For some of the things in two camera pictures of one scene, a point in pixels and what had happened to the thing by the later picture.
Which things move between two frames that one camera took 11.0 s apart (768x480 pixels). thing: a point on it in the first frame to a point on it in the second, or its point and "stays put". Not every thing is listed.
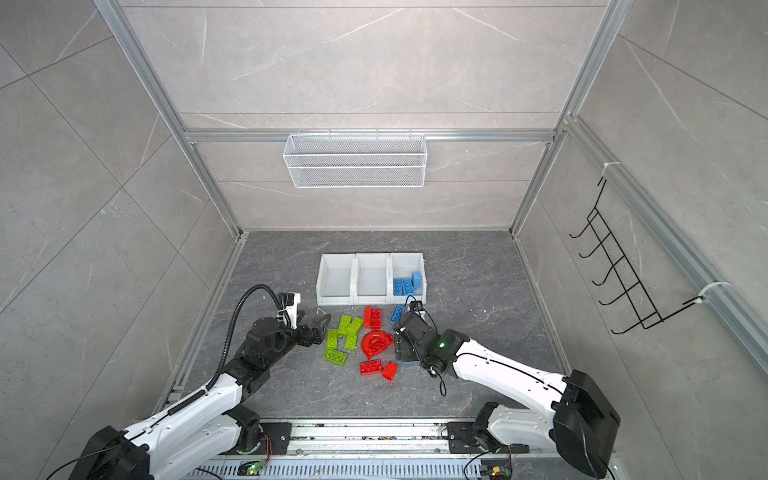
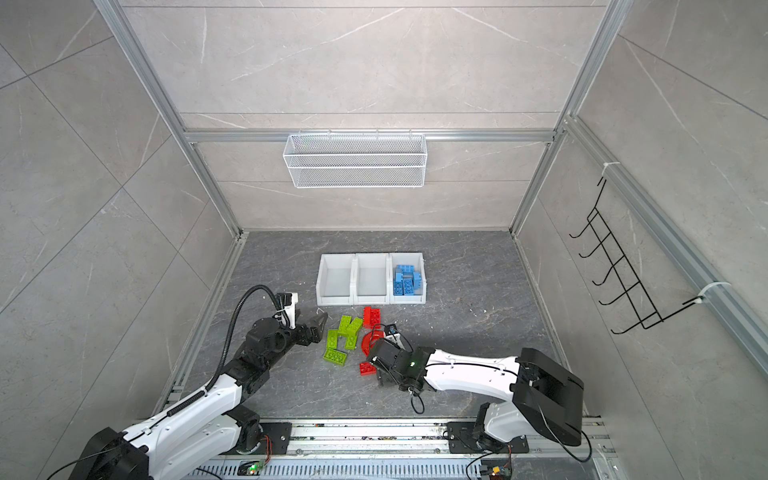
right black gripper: (401, 347) to (381, 376)
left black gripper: (316, 336) stays put
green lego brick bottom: (335, 356) stays put
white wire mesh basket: (355, 161) stays put
